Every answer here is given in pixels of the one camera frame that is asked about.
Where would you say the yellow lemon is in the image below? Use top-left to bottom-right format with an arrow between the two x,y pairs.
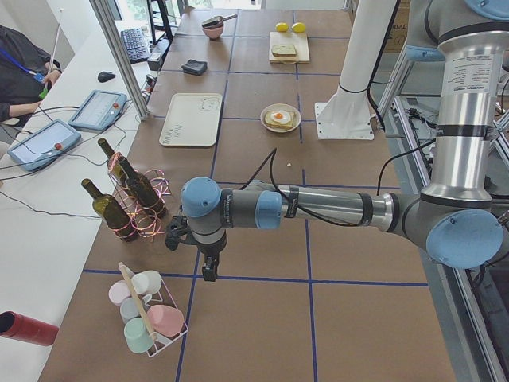
291,22 -> 306,33
275,22 -> 289,33

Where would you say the fried egg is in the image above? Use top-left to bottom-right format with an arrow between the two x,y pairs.
268,111 -> 291,124

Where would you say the seated person in black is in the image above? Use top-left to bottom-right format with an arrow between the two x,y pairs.
1,25 -> 62,127

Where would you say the left yellow lemon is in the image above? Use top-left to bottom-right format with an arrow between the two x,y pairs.
275,22 -> 289,33

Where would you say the beige bear serving tray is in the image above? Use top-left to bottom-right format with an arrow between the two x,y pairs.
159,92 -> 223,147

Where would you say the rear green wine bottle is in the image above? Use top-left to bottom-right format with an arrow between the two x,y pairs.
97,138 -> 126,186

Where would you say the front green wine bottle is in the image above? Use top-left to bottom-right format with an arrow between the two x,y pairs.
81,178 -> 138,242

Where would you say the white wire cup rack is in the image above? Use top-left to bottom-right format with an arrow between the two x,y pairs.
108,263 -> 188,357

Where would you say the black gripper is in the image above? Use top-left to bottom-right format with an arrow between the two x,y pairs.
198,240 -> 225,282

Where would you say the grey cup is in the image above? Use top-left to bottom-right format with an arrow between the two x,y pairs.
119,297 -> 141,324

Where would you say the near blue teach pendant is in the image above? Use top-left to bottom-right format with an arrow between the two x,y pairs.
7,119 -> 81,172

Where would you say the right yellow lemon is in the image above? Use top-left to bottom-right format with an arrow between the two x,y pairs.
291,22 -> 306,33

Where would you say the aluminium frame post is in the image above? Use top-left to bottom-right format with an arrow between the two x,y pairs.
89,0 -> 150,121

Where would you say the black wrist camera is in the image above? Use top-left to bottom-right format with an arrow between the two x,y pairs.
165,207 -> 196,251

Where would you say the bread slice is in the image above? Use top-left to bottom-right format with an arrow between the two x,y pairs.
264,110 -> 296,130
270,44 -> 297,58

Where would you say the folded grey cloth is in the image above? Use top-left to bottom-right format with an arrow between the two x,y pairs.
181,59 -> 208,76

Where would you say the white cup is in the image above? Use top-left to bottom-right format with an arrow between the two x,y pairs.
131,270 -> 162,294

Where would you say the wooden cutting board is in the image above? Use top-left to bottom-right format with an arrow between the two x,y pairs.
269,32 -> 310,64

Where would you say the salmon pink cup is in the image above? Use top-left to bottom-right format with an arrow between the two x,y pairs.
147,305 -> 185,337

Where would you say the black keyboard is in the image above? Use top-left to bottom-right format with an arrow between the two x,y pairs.
120,28 -> 150,64

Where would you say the metal scoop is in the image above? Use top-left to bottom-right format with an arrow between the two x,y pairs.
201,14 -> 238,29

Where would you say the blue teach pendant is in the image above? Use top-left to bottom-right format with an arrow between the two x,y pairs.
7,119 -> 81,172
68,90 -> 127,132

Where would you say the far blue teach pendant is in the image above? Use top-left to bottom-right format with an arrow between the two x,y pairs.
68,90 -> 127,132

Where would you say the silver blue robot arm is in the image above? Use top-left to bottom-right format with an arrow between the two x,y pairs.
165,1 -> 508,281

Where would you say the red cylinder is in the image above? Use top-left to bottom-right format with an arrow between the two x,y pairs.
1,311 -> 59,346

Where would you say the pink bowl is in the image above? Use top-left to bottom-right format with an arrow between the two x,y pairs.
201,22 -> 223,40

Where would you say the light pink cup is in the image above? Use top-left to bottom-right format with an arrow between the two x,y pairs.
108,280 -> 131,306

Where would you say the copper wire bottle rack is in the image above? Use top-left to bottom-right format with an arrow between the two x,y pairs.
109,152 -> 168,238

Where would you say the black computer mouse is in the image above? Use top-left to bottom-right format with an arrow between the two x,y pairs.
97,71 -> 116,84

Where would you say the mint green cup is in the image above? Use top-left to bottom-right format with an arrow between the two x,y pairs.
123,317 -> 154,354

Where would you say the green wine bottle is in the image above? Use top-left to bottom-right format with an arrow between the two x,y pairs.
118,155 -> 167,218
97,138 -> 126,186
81,178 -> 138,242

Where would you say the middle green wine bottle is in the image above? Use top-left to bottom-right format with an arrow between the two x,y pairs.
118,155 -> 167,218

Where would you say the beige round plate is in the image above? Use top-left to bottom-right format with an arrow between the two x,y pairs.
260,103 -> 301,134

